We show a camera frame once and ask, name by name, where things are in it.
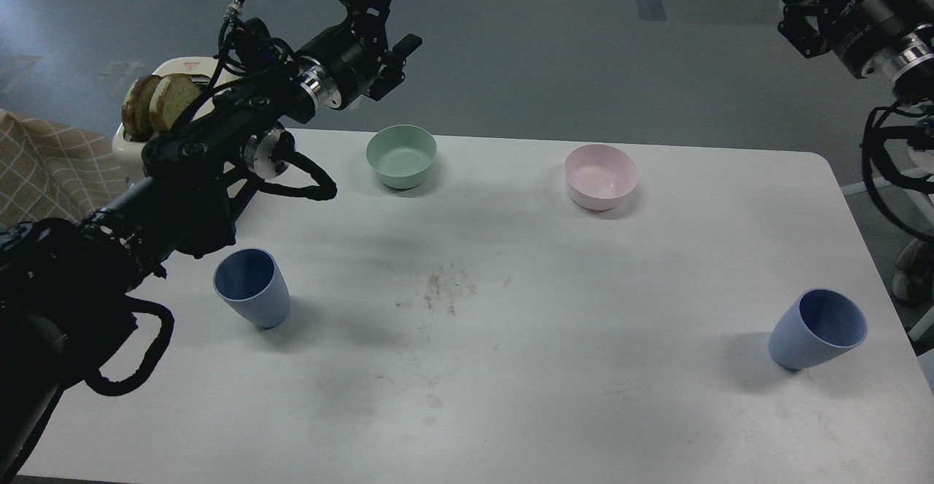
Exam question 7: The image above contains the pink bowl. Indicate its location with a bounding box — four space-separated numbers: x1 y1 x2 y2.
563 144 640 212

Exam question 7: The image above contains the blue cup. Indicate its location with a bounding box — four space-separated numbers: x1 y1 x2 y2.
768 288 868 372
213 248 291 330

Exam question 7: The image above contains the toast slice front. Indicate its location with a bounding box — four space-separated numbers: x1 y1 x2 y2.
149 74 201 134

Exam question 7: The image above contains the toast slice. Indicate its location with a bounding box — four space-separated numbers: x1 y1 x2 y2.
149 74 201 134
121 74 161 142

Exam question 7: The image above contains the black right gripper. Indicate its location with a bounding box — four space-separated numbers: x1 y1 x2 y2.
778 0 932 80

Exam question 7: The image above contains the beige checkered cloth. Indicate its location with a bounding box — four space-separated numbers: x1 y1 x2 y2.
1 110 129 230

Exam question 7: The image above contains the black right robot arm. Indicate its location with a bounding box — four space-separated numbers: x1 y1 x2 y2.
777 0 933 242

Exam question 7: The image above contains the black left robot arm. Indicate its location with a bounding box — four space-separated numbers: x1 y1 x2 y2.
2 0 422 483

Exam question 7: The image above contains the green bowl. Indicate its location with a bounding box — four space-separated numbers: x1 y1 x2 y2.
365 125 437 189

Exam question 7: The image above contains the cream toaster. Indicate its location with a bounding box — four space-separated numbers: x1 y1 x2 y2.
112 57 217 186

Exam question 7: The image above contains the toast slice back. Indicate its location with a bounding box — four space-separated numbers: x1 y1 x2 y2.
121 74 161 142

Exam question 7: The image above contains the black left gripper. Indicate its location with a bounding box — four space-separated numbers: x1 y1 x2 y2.
297 0 423 110

